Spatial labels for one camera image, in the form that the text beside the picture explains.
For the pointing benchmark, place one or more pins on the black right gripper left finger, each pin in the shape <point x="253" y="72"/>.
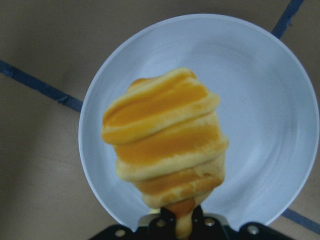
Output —
<point x="157" y="226"/>

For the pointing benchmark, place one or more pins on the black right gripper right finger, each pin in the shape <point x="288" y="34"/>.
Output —
<point x="215" y="227"/>

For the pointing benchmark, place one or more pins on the twisted bread roll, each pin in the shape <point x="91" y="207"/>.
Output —
<point x="168" y="142"/>

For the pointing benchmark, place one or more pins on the light blue plate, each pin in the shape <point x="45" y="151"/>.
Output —
<point x="268" y="110"/>

